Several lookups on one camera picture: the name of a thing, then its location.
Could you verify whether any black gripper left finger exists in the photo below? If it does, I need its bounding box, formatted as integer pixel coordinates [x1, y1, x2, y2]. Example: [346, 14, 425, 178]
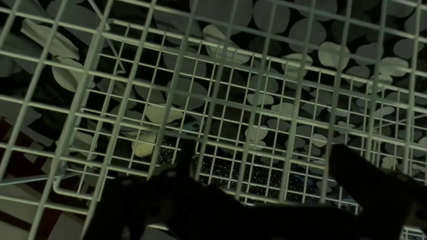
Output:
[177, 140, 197, 177]

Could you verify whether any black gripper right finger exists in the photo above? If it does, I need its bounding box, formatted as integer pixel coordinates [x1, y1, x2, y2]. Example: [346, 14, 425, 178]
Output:
[329, 144, 385, 205]

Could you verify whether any white wire shelf rack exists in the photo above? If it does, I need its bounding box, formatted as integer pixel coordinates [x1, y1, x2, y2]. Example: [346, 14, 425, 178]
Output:
[0, 0, 427, 240]

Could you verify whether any black white dotted bedspread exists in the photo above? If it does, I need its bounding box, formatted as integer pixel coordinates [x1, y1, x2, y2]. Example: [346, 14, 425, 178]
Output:
[0, 0, 427, 240]

